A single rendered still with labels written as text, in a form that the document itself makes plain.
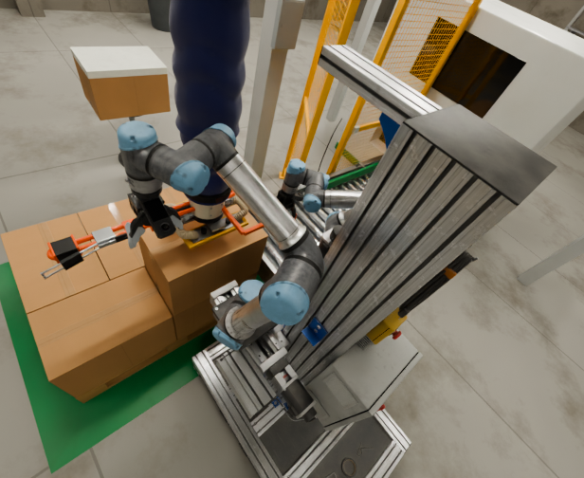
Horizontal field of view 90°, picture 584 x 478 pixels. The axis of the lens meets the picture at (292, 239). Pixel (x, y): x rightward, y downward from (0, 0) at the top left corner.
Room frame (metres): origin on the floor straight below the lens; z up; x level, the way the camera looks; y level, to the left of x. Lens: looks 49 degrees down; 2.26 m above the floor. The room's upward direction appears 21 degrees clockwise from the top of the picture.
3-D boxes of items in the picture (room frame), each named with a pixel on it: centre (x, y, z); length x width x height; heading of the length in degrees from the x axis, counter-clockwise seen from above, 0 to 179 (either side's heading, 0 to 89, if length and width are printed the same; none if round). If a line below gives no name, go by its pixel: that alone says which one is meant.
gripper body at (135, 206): (0.47, 0.39, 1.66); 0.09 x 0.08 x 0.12; 56
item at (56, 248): (0.47, 0.80, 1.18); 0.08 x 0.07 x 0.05; 146
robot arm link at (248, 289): (0.55, 0.06, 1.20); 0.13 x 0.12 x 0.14; 172
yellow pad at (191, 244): (0.91, 0.38, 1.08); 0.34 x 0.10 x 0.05; 146
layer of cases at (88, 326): (0.89, 0.89, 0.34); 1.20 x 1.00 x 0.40; 145
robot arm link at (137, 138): (0.46, 0.38, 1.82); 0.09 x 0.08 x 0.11; 82
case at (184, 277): (0.96, 0.47, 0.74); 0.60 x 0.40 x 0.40; 145
